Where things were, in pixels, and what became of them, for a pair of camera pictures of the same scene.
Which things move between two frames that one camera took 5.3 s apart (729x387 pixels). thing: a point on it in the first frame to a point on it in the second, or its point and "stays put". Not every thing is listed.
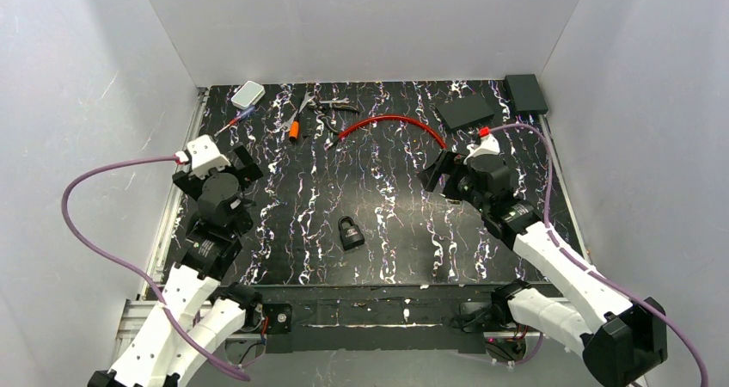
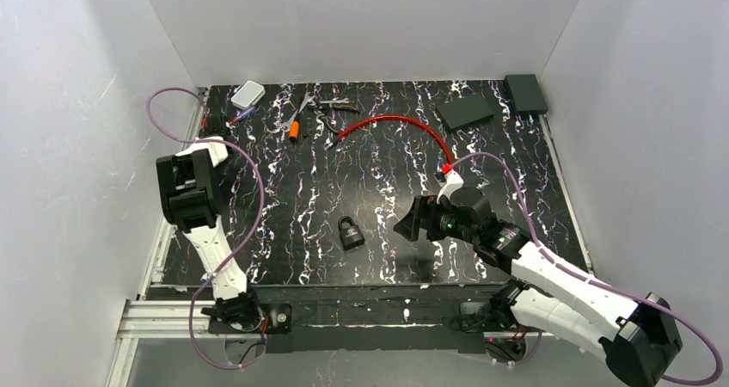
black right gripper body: (447, 171) to (429, 219)
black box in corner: (526, 94) stays put
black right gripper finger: (430, 176) to (408, 226)
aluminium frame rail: (137, 311) stays put
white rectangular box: (248, 95) stays put
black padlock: (351, 236) stays put
